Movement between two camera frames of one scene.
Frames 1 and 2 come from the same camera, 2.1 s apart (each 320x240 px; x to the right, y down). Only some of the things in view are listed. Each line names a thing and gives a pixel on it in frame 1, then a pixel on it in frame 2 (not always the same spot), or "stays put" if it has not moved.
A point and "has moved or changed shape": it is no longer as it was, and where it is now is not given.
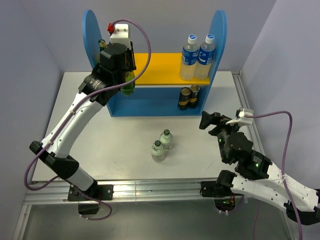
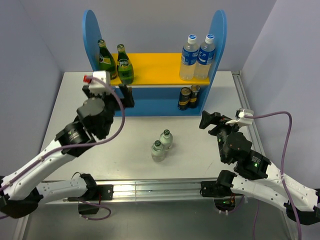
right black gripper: [207, 118] stays put
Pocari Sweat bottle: [206, 54] stays put
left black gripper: [129, 53] → [127, 100]
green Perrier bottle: [128, 89] has moved or changed shape
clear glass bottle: [157, 152] stays put
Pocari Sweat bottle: [189, 59] stays put
